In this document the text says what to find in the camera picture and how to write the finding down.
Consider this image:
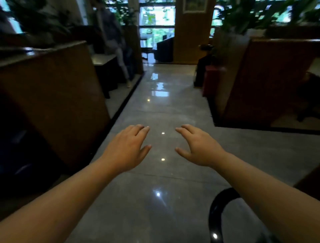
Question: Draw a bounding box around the person's left hand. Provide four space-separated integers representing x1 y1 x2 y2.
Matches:
101 124 152 174

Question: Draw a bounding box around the person's right hand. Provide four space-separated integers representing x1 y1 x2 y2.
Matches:
175 124 227 169

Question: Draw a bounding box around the person's right forearm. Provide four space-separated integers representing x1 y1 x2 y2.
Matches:
214 151 320 243

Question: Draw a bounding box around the person's left forearm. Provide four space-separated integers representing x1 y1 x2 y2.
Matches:
0 156 118 243

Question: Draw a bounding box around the red bin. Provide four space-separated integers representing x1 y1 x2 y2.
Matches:
202 66 225 98

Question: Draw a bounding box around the white-topped dark table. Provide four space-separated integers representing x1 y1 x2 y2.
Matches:
91 54 120 99

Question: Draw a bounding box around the black curved chair back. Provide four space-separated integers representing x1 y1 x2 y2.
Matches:
208 187 278 243

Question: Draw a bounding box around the tall pale planter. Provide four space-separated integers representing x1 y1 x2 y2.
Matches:
214 28 252 118

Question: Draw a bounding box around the brown wooden partition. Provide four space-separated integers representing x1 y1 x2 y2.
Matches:
0 41 111 176
222 38 320 129

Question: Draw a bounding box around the brown wooden pillar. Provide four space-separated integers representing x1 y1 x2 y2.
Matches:
173 0 216 65

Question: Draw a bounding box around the glass window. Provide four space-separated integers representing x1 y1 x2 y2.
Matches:
139 0 176 48

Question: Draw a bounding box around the framed picture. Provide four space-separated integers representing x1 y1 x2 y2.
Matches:
182 0 208 14

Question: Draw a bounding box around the green potted plant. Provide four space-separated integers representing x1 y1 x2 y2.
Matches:
212 0 320 35

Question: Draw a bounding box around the dark leafy plant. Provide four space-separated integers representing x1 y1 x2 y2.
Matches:
0 0 83 48

